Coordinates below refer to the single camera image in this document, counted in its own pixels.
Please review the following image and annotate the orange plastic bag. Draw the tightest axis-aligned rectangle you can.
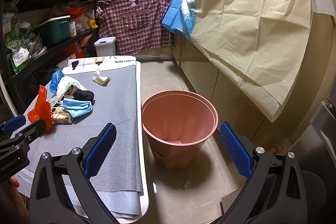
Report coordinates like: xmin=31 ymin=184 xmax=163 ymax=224
xmin=27 ymin=85 xmax=53 ymax=132

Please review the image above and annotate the light blue face mask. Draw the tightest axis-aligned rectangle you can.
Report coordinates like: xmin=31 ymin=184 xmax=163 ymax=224
xmin=62 ymin=98 xmax=92 ymax=118

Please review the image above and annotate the blue plastic bag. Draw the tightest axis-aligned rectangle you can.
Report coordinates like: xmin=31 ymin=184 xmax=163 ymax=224
xmin=50 ymin=69 xmax=64 ymax=94

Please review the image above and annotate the pink plastic trash bin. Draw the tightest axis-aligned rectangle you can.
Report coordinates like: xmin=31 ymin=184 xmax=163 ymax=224
xmin=142 ymin=90 xmax=219 ymax=170

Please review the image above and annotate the cream paper napkin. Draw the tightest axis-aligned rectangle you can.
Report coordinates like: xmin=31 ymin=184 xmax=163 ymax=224
xmin=92 ymin=69 xmax=110 ymax=85

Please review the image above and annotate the cream gold snack package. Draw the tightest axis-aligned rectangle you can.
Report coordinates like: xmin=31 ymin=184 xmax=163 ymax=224
xmin=51 ymin=106 xmax=73 ymax=124

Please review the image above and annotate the white pedal trash can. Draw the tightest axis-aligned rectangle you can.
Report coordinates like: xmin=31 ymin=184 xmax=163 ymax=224
xmin=94 ymin=36 xmax=116 ymax=57

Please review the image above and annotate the person left hand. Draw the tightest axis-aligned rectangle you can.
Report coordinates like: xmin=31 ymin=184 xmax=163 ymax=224
xmin=1 ymin=176 xmax=29 ymax=223

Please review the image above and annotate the grey table mat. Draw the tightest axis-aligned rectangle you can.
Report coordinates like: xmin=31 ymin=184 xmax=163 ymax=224
xmin=15 ymin=60 xmax=144 ymax=217

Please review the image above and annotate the black cloth piece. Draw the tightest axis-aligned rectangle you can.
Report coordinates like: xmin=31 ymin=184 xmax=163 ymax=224
xmin=73 ymin=90 xmax=95 ymax=102

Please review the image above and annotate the green white food bag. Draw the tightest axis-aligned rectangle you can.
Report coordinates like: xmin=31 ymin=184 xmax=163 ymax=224
xmin=4 ymin=27 xmax=34 ymax=73

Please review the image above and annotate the red bag under shelf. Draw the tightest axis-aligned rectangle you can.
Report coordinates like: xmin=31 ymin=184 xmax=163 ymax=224
xmin=60 ymin=35 xmax=92 ymax=59

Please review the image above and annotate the green plastic storage box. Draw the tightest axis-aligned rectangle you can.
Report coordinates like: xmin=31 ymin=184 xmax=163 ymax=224
xmin=33 ymin=15 xmax=70 ymax=47

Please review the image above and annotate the white jar on shelf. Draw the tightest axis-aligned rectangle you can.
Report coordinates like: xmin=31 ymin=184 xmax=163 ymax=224
xmin=69 ymin=21 xmax=77 ymax=37

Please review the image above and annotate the yellow toy figure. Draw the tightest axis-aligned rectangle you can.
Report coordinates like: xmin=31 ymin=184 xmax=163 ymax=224
xmin=87 ymin=18 xmax=98 ymax=30

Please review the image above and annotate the red plaid shirt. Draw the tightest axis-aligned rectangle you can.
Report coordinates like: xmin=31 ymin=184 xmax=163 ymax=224
xmin=96 ymin=0 xmax=174 ymax=55

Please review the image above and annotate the black metal shelf rack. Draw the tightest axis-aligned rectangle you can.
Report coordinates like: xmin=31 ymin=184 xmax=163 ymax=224
xmin=0 ymin=0 xmax=102 ymax=114

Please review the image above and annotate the cream blue paper tablecloth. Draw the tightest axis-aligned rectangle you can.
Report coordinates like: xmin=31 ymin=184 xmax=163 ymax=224
xmin=162 ymin=0 xmax=311 ymax=122

